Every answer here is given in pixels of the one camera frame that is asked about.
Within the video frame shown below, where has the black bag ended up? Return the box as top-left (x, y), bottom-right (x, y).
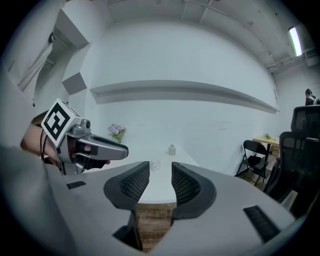
top-left (246, 154), bottom-right (264, 168)

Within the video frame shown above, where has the person's left hand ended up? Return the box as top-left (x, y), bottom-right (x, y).
top-left (71, 142), bottom-right (111, 171)

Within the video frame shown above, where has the long white wall shelf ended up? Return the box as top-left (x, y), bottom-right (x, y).
top-left (89, 79), bottom-right (281, 115)

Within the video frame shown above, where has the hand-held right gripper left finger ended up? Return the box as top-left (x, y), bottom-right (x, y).
top-left (103, 161), bottom-right (151, 210)

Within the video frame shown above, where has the person's left forearm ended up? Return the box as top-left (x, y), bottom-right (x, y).
top-left (20, 123), bottom-right (63, 169)

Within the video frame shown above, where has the black mesh office chair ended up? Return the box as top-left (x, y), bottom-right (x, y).
top-left (264, 130), bottom-right (320, 219)

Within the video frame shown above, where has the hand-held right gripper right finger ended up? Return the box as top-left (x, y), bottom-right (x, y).
top-left (171, 161), bottom-right (217, 220)

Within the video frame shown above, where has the black office chair with headrest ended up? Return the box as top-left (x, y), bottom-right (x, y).
top-left (290, 104), bottom-right (320, 139)

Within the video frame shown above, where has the vase of purple flowers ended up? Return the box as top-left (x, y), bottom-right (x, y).
top-left (107, 123), bottom-right (127, 144)

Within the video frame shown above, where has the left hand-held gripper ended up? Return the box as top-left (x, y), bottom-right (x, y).
top-left (40, 98), bottom-right (129, 176)

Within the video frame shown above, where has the light wooden table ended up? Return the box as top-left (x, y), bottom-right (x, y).
top-left (252, 134), bottom-right (281, 158)

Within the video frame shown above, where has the black folding chair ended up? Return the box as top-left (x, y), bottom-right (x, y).
top-left (235, 139), bottom-right (273, 186)

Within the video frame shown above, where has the black wrist cord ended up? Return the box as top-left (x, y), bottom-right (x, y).
top-left (39, 129), bottom-right (51, 163)

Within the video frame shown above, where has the ceiling tube light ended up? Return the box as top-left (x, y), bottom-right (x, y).
top-left (288, 25), bottom-right (304, 58)

